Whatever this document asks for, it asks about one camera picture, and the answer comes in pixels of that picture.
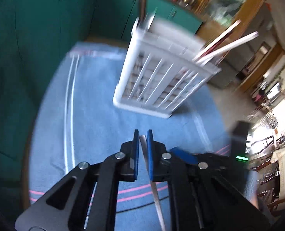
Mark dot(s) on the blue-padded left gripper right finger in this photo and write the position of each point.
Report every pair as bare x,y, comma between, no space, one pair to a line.
150,153

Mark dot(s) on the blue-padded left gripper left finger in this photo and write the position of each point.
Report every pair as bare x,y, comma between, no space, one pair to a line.
134,155

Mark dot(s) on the dark red chopstick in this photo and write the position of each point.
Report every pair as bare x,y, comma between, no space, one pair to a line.
216,42

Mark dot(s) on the beige chopstick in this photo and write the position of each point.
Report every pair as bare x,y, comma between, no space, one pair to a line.
228,47

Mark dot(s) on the blue striped towel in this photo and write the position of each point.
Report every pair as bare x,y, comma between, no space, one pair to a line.
77,121

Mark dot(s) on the white plastic utensil caddy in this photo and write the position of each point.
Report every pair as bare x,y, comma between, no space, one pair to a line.
159,73

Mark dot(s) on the grey refrigerator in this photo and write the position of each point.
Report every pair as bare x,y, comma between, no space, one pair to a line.
238,58

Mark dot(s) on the wooden glass sliding door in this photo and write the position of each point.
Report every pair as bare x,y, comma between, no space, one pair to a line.
218,15

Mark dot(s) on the teal lower cabinets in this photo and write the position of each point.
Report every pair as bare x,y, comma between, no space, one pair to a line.
29,57

